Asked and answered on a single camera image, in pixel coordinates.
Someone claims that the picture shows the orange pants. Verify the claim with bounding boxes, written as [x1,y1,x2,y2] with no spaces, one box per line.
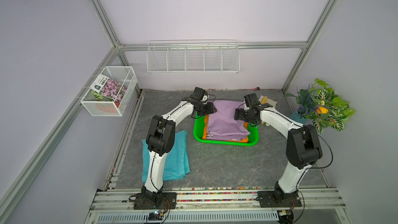
[202,116,249,143]

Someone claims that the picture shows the green plastic basket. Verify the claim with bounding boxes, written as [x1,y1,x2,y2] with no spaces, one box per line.
[193,116,259,147]

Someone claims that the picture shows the purple pants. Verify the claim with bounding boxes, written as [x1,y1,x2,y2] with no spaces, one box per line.
[207,100,250,141]

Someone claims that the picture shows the teal pants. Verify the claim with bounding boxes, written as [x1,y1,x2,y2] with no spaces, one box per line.
[142,130,190,183]

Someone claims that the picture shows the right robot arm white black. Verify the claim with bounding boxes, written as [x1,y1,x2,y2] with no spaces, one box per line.
[234,93,323,205]

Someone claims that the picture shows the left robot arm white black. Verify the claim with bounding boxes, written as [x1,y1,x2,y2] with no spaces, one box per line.
[142,87,217,204]

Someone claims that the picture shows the teal vase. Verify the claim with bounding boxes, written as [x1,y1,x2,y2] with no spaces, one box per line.
[290,111,308,125]

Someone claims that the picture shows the artificial green plant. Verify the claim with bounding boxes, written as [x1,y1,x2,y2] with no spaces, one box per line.
[284,78,356,134]

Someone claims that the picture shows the purple flower seed packet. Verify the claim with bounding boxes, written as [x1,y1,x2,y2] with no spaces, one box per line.
[90,74,127,103]

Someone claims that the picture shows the white wire wall shelf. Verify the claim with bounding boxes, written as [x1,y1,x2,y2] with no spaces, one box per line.
[146,41,240,74]

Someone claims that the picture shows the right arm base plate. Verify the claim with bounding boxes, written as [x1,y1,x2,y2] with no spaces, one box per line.
[255,190,302,208]

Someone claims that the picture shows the white wire side basket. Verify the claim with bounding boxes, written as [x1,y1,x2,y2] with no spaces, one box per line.
[80,66,138,117]

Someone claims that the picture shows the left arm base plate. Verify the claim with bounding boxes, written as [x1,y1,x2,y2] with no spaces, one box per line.
[133,192,177,210]

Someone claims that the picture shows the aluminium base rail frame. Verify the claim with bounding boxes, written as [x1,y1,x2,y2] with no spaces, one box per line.
[85,187,354,224]

